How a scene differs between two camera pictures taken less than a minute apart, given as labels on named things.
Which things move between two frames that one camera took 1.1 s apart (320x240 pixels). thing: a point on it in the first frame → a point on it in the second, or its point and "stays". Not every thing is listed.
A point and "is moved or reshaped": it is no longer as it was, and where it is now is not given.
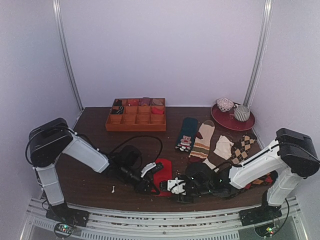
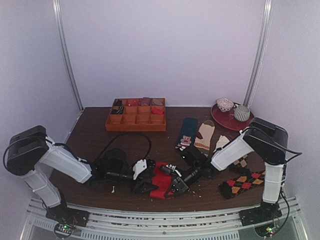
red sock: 163,174 is moved or reshaped
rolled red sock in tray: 156,111 stays
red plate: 227,120 stays
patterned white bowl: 225,104 stays
